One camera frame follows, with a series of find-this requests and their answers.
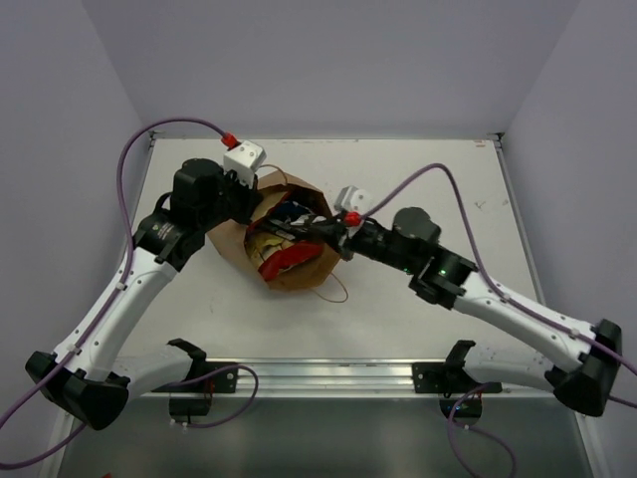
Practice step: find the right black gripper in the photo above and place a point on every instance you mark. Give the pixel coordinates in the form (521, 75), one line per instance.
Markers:
(337, 234)

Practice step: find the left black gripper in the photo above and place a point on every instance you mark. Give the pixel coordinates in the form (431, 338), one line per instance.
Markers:
(247, 197)

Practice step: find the brown paper bag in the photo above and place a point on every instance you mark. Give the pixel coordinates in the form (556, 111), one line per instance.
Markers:
(229, 238)

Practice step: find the brown chocolate bar wrapper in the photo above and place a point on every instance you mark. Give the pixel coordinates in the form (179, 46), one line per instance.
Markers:
(286, 231)

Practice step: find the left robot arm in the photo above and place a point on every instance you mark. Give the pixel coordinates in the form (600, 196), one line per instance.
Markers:
(160, 250)

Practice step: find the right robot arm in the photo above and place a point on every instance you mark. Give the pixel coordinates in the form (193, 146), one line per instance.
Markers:
(574, 360)

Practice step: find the blue snack bag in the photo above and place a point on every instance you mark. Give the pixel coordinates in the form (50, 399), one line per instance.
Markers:
(293, 212)

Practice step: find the yellow chip bag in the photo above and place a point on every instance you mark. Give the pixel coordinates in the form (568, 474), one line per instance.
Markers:
(262, 245)

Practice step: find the red chip bag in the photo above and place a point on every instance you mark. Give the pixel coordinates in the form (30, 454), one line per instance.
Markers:
(291, 257)

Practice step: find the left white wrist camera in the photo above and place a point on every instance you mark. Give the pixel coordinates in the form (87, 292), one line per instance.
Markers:
(244, 160)

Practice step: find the aluminium front rail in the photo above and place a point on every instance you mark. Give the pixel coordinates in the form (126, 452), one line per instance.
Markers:
(328, 378)

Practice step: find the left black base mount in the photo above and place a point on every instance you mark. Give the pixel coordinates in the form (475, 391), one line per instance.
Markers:
(223, 382)

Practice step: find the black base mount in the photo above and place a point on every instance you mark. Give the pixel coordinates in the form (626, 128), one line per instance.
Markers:
(223, 382)
(437, 377)

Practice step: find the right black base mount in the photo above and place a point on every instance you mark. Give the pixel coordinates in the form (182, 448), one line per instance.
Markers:
(437, 377)

